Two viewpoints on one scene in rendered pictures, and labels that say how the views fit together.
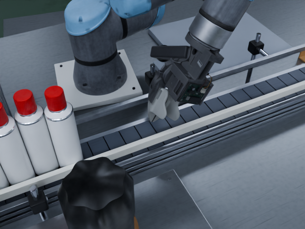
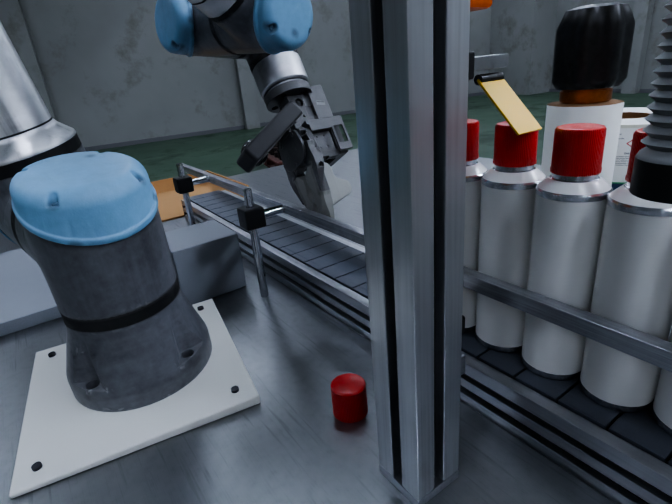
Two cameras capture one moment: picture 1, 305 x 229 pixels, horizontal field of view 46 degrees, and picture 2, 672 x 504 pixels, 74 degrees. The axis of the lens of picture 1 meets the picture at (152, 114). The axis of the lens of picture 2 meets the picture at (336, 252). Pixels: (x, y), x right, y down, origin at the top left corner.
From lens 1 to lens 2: 95 cm
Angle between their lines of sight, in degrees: 79
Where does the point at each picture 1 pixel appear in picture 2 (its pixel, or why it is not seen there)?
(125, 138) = (349, 270)
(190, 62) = (307, 114)
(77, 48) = (151, 265)
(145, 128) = (322, 260)
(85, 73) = (180, 320)
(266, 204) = not seen: hidden behind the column
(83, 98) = (217, 370)
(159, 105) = (333, 185)
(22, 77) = not seen: outside the picture
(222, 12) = not seen: hidden behind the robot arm
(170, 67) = (307, 130)
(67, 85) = (154, 416)
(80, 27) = (147, 195)
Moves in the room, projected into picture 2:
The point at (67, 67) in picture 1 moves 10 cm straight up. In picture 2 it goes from (55, 446) to (16, 356)
